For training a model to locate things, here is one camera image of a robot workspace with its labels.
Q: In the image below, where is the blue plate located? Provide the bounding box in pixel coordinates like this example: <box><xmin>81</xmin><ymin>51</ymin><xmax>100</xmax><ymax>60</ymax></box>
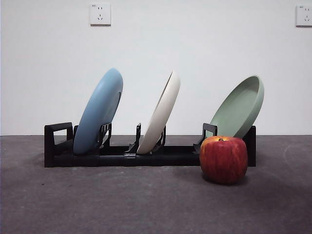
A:
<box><xmin>73</xmin><ymin>67</ymin><xmax>124</xmax><ymax>156</ymax></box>

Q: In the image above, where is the red apple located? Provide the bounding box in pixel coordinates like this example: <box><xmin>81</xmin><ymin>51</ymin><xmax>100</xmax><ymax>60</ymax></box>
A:
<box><xmin>199</xmin><ymin>135</ymin><xmax>249</xmax><ymax>185</ymax></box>

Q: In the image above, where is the white plate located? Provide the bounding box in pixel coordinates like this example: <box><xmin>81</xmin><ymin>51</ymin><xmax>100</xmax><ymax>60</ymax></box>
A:
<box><xmin>136</xmin><ymin>70</ymin><xmax>181</xmax><ymax>155</ymax></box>

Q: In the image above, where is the black plate rack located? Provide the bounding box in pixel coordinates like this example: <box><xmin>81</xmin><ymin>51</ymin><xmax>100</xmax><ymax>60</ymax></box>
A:
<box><xmin>43</xmin><ymin>121</ymin><xmax>257</xmax><ymax>168</ymax></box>

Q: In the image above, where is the green plate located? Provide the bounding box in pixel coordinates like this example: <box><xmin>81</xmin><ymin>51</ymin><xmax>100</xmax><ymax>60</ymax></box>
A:
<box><xmin>209</xmin><ymin>75</ymin><xmax>265</xmax><ymax>139</ymax></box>

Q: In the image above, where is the white wall socket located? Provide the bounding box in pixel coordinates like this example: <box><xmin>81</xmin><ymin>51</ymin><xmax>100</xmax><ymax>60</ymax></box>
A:
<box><xmin>90</xmin><ymin>2</ymin><xmax>112</xmax><ymax>27</ymax></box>
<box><xmin>295</xmin><ymin>4</ymin><xmax>312</xmax><ymax>28</ymax></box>

